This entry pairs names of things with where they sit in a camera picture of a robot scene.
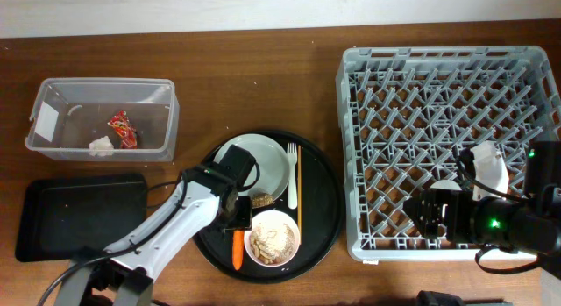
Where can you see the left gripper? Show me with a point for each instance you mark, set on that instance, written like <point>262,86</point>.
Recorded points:
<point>241,214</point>

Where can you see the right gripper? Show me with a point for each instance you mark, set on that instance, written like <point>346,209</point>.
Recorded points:
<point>429,211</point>

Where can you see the orange carrot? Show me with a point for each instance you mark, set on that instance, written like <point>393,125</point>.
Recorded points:
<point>238,248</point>

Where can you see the white plastic cup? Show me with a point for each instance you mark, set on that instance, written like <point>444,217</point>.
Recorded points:
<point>446,184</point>

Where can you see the white bowl with food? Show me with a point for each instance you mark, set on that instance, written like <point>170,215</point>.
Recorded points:
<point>273,240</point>

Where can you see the grey round plate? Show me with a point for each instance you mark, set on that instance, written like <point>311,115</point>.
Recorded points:
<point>271,159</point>

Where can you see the white plastic fork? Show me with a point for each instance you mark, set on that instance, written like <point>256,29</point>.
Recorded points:
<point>292,189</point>

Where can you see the wooden chopstick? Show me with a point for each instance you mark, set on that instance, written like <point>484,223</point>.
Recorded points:
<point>299,191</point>

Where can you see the red snack wrapper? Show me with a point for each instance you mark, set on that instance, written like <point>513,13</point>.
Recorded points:
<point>123,127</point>

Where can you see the white tissue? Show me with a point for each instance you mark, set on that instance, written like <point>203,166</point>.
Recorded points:
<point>101,147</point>

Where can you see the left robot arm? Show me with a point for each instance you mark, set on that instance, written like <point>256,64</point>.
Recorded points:
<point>211,192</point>

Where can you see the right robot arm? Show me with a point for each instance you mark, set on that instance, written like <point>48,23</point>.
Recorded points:
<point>488,215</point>

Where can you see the grey dishwasher rack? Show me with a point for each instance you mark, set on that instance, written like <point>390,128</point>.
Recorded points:
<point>404,112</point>

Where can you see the brown food lump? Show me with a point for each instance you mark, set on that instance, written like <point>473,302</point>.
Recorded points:
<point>262,200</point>

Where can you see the round black serving tray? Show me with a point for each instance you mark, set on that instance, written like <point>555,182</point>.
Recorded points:
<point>322,220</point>

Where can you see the black rectangular tray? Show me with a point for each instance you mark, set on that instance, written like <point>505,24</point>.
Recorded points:
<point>61,216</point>

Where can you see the clear plastic bin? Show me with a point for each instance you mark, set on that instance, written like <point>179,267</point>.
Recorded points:
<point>69,113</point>

